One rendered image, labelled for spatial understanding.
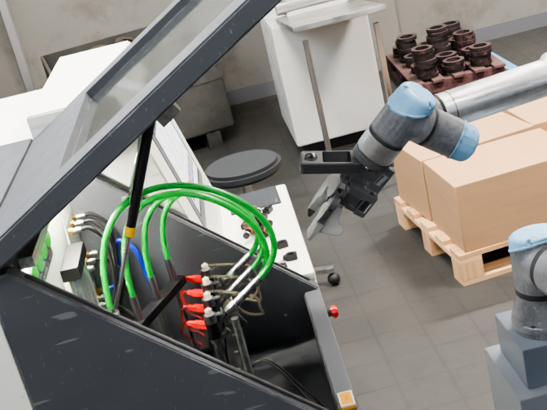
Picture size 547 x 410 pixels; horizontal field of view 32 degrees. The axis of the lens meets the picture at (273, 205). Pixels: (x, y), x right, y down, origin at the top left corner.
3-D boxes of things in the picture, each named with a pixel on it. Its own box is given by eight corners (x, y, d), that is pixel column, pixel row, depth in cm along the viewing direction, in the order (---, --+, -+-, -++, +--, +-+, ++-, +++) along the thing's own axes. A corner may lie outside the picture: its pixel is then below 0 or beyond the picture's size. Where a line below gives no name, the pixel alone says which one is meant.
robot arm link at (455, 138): (459, 118, 185) (413, 97, 180) (489, 130, 175) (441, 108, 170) (442, 154, 186) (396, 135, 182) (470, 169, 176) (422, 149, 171)
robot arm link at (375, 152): (369, 138, 171) (368, 115, 178) (355, 157, 174) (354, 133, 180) (404, 157, 173) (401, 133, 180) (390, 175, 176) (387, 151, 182)
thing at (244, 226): (281, 237, 270) (276, 220, 268) (244, 246, 270) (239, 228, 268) (273, 209, 292) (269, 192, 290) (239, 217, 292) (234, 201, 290)
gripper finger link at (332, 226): (330, 255, 184) (355, 215, 181) (304, 242, 182) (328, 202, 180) (328, 249, 186) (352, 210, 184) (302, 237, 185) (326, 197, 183)
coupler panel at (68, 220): (111, 327, 226) (72, 209, 215) (98, 330, 226) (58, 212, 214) (115, 303, 238) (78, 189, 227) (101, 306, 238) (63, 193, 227)
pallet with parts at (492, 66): (466, 50, 793) (459, 5, 780) (512, 78, 691) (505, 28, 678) (382, 71, 791) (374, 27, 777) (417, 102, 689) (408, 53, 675)
